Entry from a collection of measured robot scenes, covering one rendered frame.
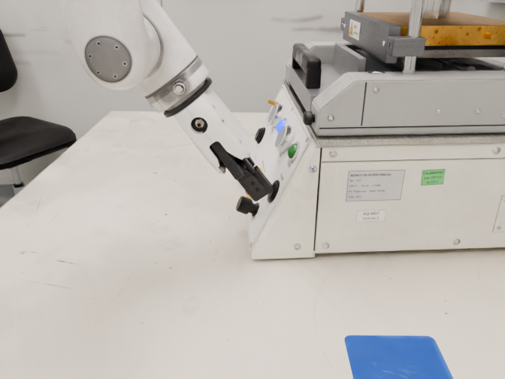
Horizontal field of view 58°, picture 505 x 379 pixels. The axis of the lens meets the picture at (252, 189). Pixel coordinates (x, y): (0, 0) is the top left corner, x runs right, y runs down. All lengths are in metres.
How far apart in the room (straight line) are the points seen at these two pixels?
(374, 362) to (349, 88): 0.31
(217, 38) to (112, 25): 1.69
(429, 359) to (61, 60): 2.10
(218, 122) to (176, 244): 0.22
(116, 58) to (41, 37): 1.90
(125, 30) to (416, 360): 0.44
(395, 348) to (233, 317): 0.18
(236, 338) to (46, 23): 2.00
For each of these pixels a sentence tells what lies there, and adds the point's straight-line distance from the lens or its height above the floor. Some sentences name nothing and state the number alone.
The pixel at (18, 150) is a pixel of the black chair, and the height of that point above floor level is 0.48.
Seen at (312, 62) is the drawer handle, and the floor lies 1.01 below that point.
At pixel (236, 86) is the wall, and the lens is 2.18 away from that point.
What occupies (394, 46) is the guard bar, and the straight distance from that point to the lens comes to 0.60.
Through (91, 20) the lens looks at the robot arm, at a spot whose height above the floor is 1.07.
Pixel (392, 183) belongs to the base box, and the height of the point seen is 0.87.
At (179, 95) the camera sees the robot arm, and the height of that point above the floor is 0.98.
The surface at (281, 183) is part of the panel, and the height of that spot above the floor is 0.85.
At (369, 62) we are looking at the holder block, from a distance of 0.75.
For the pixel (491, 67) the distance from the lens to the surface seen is 0.71.
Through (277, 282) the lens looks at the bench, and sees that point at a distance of 0.60.
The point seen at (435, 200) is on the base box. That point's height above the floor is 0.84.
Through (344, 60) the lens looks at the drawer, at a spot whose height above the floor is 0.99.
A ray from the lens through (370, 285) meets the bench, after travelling 0.62.
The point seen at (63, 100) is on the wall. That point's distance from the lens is 2.41.
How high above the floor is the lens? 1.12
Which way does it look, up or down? 26 degrees down
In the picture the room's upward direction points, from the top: straight up
